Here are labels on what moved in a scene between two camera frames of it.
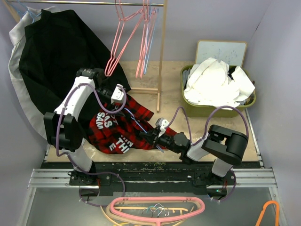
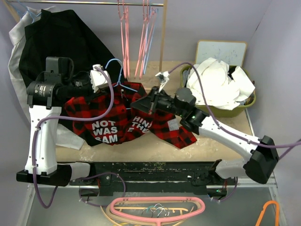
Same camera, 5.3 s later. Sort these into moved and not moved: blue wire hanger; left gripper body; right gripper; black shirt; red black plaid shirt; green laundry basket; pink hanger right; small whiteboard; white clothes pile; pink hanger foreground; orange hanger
Moved: right gripper; blue wire hanger; left gripper body; red black plaid shirt
Not moved: pink hanger right; orange hanger; black shirt; white clothes pile; green laundry basket; pink hanger foreground; small whiteboard
